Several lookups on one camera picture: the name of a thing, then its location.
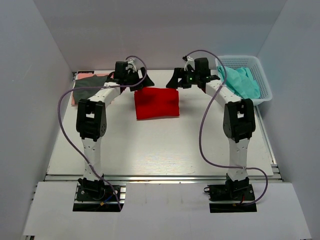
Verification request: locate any folded pink t-shirt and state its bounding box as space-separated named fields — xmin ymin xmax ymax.
xmin=71 ymin=71 xmax=111 ymax=107

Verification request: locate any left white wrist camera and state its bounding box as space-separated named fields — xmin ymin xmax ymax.
xmin=125 ymin=57 xmax=138 ymax=73

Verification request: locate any red t-shirt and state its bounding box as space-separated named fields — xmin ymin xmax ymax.
xmin=134 ymin=87 xmax=180 ymax=120

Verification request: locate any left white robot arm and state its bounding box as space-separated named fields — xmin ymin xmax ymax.
xmin=76 ymin=57 xmax=155 ymax=182

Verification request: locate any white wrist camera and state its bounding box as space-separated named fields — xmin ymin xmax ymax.
xmin=182 ymin=55 xmax=195 ymax=72
xmin=125 ymin=57 xmax=138 ymax=73

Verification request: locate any folded grey t-shirt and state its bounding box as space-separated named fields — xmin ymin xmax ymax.
xmin=72 ymin=73 xmax=108 ymax=105

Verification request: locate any teal t-shirt in basket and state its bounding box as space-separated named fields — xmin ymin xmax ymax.
xmin=217 ymin=65 xmax=261 ymax=99

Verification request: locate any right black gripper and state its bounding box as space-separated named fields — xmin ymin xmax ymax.
xmin=166 ymin=68 xmax=200 ymax=90

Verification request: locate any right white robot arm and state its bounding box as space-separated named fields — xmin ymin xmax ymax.
xmin=166 ymin=56 xmax=256 ymax=200

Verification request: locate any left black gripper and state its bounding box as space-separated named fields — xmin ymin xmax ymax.
xmin=124 ymin=67 xmax=154 ymax=92

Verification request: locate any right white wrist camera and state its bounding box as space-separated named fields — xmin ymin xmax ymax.
xmin=182 ymin=55 xmax=195 ymax=72

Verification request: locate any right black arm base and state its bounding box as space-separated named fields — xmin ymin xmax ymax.
xmin=203 ymin=177 xmax=257 ymax=214

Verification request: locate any white plastic basket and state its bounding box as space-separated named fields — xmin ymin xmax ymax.
xmin=215 ymin=55 xmax=273 ymax=106

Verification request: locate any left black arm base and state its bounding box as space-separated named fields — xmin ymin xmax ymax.
xmin=72 ymin=178 xmax=126 ymax=213

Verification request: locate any aluminium table rail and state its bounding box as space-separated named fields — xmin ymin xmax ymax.
xmin=43 ymin=174 xmax=283 ymax=184

